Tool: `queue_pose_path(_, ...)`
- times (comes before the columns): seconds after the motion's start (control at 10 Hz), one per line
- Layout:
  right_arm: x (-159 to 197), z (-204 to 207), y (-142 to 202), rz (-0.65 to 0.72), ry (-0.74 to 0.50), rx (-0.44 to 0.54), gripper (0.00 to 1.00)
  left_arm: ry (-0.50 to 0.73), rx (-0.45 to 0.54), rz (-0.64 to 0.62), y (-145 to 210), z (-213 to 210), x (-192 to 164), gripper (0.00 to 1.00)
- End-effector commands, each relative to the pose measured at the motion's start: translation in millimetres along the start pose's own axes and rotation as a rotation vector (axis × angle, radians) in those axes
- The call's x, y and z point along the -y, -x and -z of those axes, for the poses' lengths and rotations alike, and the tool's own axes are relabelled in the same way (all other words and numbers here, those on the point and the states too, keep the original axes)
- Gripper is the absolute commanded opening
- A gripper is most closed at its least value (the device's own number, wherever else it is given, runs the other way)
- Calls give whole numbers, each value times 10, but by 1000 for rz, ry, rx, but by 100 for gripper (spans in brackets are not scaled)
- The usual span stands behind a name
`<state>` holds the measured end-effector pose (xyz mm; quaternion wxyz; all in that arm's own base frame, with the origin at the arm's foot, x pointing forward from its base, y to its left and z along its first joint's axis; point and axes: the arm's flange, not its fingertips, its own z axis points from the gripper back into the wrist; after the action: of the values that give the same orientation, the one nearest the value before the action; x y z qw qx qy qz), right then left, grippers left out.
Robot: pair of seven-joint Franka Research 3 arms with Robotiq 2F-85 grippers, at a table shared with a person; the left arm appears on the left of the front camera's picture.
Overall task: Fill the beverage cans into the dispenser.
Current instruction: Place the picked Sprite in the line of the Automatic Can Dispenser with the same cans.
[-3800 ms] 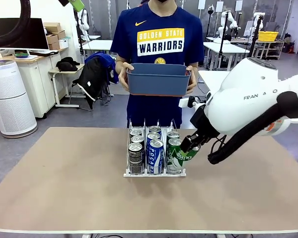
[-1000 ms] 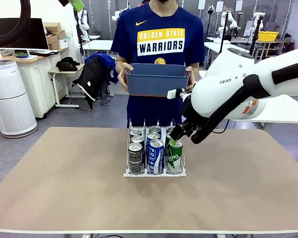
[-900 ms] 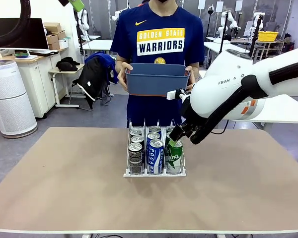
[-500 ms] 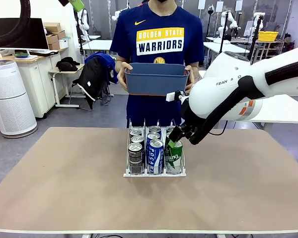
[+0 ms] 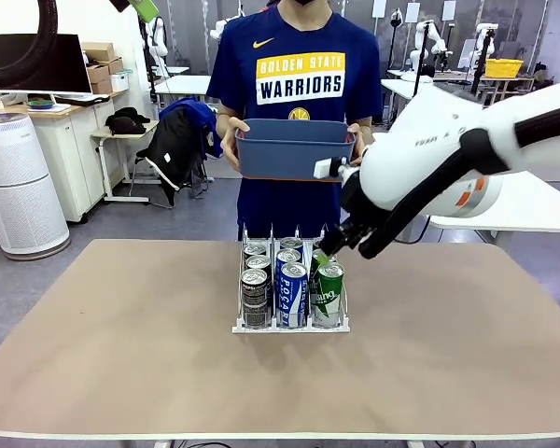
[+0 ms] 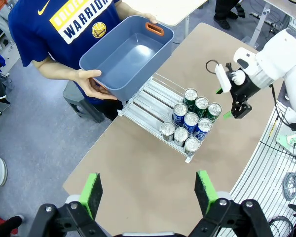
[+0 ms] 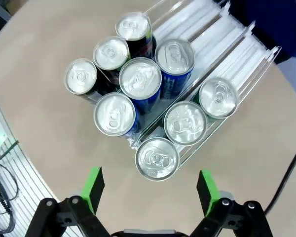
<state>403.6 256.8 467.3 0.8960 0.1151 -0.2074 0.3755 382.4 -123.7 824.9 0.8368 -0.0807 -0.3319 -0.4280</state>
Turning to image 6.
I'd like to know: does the person's left forearm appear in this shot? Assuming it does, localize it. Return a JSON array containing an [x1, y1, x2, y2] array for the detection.
[[114, 0, 148, 18]]

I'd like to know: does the bystander in black trousers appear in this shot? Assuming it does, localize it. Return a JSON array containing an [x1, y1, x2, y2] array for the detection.
[[213, 0, 245, 30]]

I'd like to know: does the white standing desk frame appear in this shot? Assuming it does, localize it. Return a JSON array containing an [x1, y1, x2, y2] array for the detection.
[[242, 0, 291, 48]]

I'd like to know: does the blue Pocari Sweat can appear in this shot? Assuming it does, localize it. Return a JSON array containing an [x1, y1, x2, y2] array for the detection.
[[195, 118, 213, 142], [183, 112, 200, 135], [172, 103, 188, 126]]

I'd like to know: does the person's right hand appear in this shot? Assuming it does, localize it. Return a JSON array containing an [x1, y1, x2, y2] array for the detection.
[[74, 69, 118, 101]]

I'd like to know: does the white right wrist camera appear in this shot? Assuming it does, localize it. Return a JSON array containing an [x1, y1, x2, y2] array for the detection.
[[214, 63, 232, 94]]

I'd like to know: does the person in blue Warriors shirt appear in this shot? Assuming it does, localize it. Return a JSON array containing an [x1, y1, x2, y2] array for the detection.
[[7, 0, 129, 122]]

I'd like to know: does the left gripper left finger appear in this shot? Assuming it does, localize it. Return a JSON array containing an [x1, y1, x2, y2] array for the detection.
[[27, 172, 112, 237]]

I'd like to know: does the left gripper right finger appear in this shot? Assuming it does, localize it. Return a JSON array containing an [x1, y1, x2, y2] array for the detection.
[[188, 169, 274, 237]]

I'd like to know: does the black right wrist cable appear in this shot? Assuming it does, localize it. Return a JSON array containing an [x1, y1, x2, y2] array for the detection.
[[205, 59, 222, 75]]

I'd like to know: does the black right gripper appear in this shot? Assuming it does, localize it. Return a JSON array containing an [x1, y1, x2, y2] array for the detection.
[[216, 74, 259, 119]]

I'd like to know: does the bystander in grey trousers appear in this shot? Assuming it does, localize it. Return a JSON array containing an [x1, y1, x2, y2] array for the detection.
[[0, 0, 14, 44]]

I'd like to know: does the grey coiled cable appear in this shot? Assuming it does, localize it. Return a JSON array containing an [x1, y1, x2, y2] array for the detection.
[[282, 171, 296, 201]]

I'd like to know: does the grey plastic stool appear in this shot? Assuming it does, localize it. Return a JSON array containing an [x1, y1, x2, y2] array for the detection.
[[62, 80, 106, 124]]

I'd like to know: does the green Chilsung cider can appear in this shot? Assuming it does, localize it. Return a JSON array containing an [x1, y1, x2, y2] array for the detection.
[[206, 102, 222, 124], [194, 96, 210, 119], [182, 87, 199, 111]]

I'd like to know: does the blue-grey bin with orange handles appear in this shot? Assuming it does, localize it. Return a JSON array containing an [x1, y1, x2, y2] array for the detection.
[[78, 15, 175, 102]]

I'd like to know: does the person's right forearm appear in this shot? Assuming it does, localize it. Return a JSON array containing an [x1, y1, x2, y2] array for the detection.
[[31, 57, 81, 81]]

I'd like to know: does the person's left hand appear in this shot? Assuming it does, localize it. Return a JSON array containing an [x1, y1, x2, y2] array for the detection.
[[137, 12, 158, 24]]

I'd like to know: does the slotted aluminium robot platform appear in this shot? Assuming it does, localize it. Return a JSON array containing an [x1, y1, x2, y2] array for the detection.
[[217, 100, 296, 237]]

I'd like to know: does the white wire can dispenser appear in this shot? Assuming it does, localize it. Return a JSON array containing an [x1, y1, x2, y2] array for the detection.
[[116, 72, 224, 164]]

